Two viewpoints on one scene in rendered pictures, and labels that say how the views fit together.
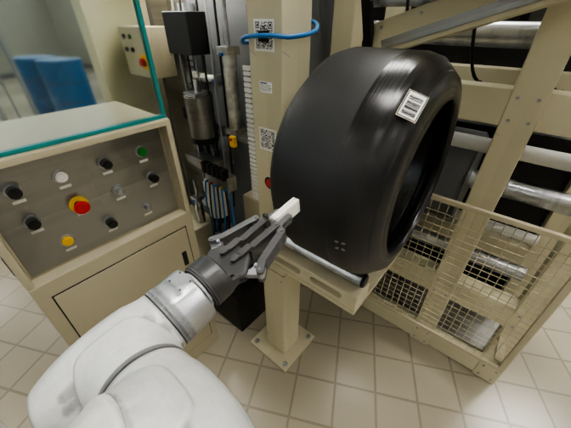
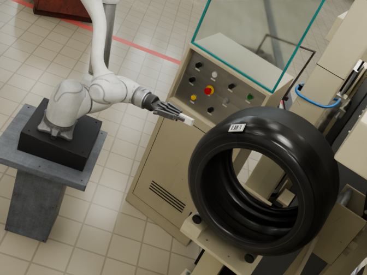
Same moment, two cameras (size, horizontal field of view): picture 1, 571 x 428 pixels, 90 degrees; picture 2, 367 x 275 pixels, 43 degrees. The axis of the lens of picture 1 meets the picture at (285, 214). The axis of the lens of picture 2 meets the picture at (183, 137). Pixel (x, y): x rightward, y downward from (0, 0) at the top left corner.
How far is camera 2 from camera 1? 1.78 m
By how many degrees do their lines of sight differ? 56
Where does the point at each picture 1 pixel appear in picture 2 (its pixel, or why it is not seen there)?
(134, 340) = (127, 82)
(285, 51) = (297, 100)
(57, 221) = (199, 87)
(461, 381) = not seen: outside the picture
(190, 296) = (141, 93)
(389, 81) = (250, 118)
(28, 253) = (182, 87)
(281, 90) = not seen: hidden behind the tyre
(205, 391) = (114, 87)
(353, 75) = (259, 112)
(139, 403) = (112, 76)
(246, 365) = (166, 266)
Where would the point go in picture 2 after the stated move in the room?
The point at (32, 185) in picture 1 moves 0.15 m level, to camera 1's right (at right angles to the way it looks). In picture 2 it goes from (205, 69) to (209, 82)
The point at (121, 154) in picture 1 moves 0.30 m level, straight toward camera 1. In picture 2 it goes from (241, 89) to (203, 94)
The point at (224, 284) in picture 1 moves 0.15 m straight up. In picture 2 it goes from (148, 102) to (159, 73)
